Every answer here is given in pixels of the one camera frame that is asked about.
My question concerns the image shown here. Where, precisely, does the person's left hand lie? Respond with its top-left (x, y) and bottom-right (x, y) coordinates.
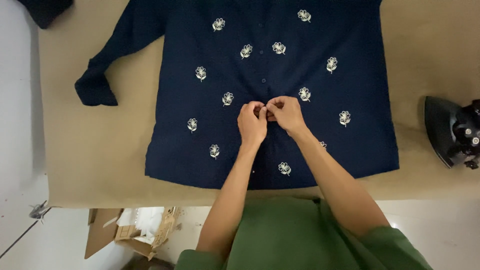
top-left (237, 101), bottom-right (268, 148)

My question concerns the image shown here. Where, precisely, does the metal spring clip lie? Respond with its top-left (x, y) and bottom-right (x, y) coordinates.
top-left (29, 200), bottom-right (51, 224)

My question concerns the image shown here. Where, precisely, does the navy floral embroidered shirt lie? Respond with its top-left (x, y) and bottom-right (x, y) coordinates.
top-left (74, 0), bottom-right (400, 190)

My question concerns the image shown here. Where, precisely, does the dark navy garment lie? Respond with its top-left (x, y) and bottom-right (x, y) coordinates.
top-left (17, 0), bottom-right (74, 30)

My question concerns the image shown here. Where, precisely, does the person's green shirt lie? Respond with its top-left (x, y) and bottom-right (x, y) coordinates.
top-left (174, 196), bottom-right (434, 270)

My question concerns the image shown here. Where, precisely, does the black clothes iron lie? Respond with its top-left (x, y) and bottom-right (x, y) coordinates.
top-left (424, 96), bottom-right (480, 170)

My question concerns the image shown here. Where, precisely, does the person's right hand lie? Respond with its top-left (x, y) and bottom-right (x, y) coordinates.
top-left (265, 96), bottom-right (309, 137)

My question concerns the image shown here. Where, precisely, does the open cardboard box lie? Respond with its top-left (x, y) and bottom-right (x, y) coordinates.
top-left (84, 206), bottom-right (181, 261)

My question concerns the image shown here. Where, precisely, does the beige table cover cloth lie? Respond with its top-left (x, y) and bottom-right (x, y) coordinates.
top-left (37, 0), bottom-right (480, 209)

